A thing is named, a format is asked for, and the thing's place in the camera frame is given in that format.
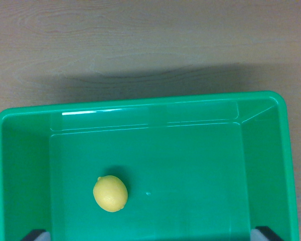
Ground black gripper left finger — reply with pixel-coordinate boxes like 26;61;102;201
20;228;51;241

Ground yellow lemon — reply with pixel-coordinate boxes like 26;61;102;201
92;175;129;213

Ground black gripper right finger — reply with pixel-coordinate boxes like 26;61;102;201
250;225;285;241

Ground green plastic bin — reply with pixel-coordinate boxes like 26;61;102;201
0;90;300;241

